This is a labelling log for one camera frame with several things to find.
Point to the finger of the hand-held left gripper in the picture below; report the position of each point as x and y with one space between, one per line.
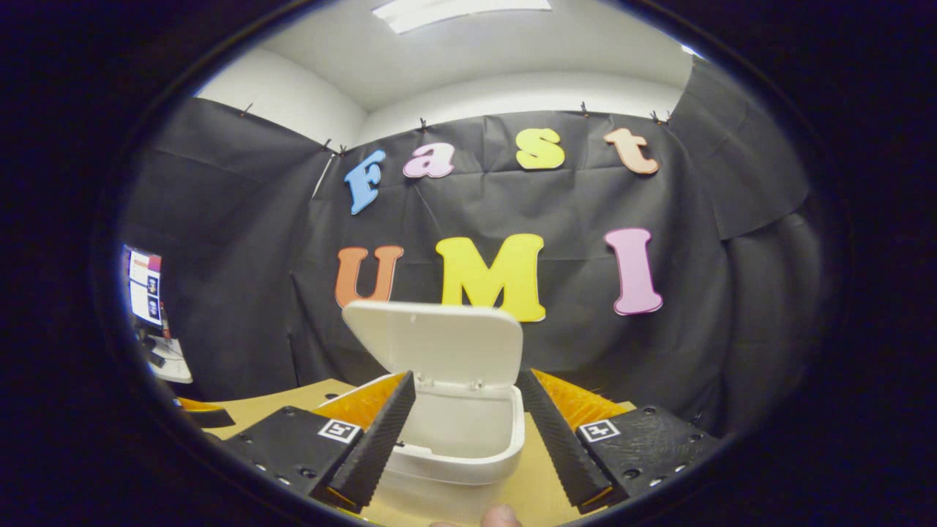
212 419

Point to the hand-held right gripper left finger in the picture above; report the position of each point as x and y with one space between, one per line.
381 446

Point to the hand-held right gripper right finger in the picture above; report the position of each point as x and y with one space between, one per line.
556 446

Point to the white desktop garbage bin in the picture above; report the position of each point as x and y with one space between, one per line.
439 344

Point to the wooden desktop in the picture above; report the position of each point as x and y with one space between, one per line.
538 476

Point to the white side table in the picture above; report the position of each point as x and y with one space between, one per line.
172 366

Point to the computer monitor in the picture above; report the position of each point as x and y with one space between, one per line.
145 285

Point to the ceiling light panel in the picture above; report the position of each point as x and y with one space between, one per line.
461 13

